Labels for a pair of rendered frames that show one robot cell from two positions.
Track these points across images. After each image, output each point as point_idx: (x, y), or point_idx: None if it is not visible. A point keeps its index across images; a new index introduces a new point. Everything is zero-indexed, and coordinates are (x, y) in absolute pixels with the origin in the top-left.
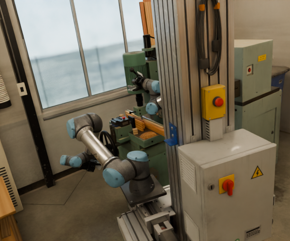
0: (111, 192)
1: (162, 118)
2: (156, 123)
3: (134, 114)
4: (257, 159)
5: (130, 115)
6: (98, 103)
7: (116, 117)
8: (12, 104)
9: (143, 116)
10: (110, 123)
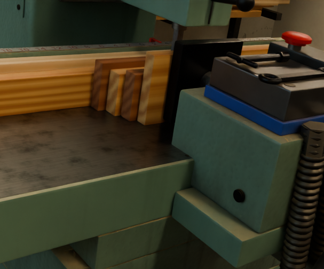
0: None
1: (117, 42)
2: (255, 42)
3: (47, 58)
4: None
5: (29, 76)
6: None
7: (254, 64)
8: None
9: (129, 44)
10: None
